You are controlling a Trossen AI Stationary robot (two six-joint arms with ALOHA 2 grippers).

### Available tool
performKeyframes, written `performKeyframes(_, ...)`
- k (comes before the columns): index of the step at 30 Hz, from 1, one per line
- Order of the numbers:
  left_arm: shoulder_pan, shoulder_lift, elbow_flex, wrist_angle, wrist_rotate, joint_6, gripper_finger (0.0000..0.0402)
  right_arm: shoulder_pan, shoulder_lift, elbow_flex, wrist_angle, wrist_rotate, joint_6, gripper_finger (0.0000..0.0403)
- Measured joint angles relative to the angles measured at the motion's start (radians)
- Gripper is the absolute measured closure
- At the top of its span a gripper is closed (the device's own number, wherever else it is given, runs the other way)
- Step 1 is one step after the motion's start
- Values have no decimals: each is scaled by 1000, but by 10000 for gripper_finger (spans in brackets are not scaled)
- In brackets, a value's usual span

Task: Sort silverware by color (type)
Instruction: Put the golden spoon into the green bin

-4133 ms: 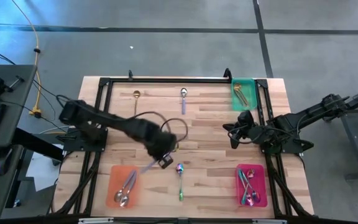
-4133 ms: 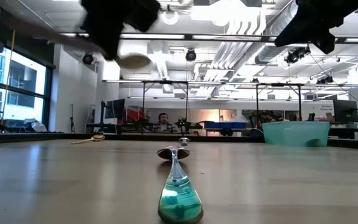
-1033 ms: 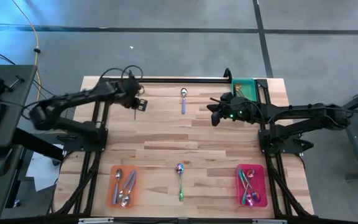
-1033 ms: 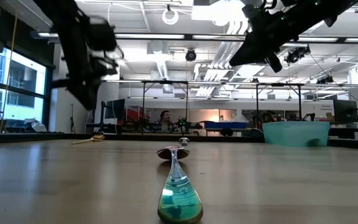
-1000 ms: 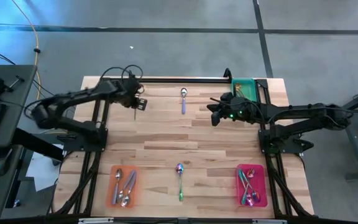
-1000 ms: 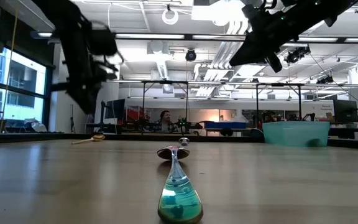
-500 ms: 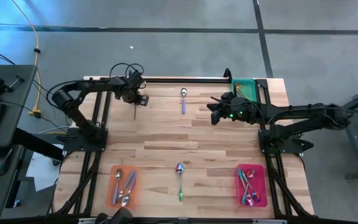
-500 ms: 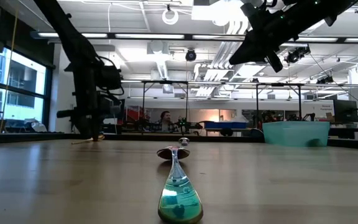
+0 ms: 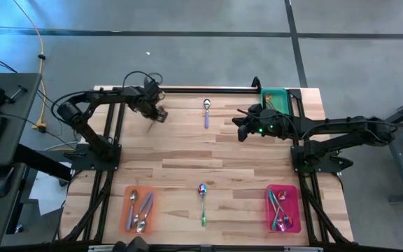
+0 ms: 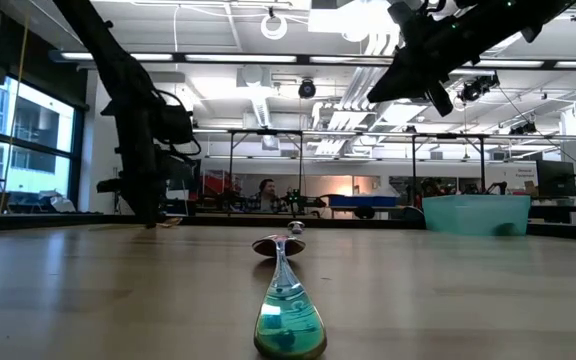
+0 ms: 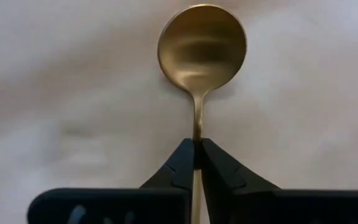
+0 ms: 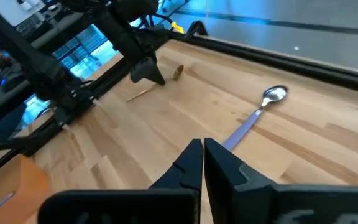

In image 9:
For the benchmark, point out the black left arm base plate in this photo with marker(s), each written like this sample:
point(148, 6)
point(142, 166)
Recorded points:
point(82, 161)

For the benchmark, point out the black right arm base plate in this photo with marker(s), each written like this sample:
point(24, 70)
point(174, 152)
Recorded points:
point(341, 164)

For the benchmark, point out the black post bracket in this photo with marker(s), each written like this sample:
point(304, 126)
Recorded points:
point(256, 84)

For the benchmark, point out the black caster wheel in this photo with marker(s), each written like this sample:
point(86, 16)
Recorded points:
point(19, 229)

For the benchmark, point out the teal plastic tray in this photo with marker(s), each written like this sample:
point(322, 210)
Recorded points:
point(282, 99)

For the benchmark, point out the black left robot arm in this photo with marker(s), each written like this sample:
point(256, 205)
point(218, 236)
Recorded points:
point(107, 97)

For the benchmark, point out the black aluminium table frame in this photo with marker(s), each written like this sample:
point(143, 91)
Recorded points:
point(187, 90)

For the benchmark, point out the orange plastic tray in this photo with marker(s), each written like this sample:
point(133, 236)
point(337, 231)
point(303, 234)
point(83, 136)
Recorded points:
point(138, 210)

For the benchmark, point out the black desk support beam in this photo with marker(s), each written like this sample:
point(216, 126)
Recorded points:
point(37, 161)

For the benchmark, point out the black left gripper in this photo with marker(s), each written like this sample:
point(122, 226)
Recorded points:
point(150, 101)

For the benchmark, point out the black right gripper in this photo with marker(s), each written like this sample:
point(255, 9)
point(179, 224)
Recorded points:
point(269, 124)

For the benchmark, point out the white paper sheet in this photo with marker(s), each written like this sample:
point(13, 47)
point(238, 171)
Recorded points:
point(47, 192)

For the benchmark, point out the pink plastic tray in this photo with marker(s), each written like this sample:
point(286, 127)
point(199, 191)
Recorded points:
point(294, 210)

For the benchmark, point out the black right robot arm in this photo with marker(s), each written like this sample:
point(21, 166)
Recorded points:
point(334, 126)

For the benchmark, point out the silver metal bracket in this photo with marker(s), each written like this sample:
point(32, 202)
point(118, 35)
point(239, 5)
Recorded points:
point(303, 249)
point(100, 248)

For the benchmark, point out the black computer mouse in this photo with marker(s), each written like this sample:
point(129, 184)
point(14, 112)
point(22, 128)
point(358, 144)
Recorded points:
point(2, 182)

